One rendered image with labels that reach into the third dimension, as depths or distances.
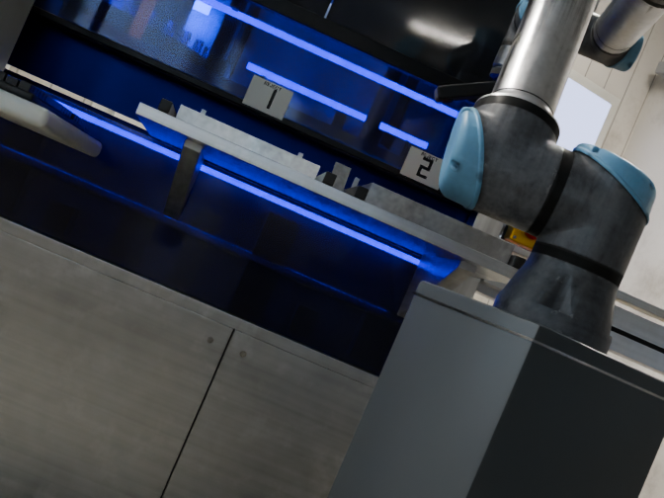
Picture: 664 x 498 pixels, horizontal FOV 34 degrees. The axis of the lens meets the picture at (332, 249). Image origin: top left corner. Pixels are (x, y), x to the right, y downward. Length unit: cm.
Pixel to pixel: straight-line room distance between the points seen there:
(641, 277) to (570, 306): 410
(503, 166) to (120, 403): 108
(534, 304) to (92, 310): 107
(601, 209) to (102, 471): 121
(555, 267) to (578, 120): 428
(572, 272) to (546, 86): 24
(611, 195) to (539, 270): 12
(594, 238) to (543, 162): 11
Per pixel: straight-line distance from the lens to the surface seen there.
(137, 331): 214
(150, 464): 218
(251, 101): 214
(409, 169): 216
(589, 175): 135
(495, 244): 181
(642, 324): 242
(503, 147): 133
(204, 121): 187
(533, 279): 133
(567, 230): 134
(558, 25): 145
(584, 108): 561
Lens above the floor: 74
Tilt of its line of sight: 1 degrees up
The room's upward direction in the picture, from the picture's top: 23 degrees clockwise
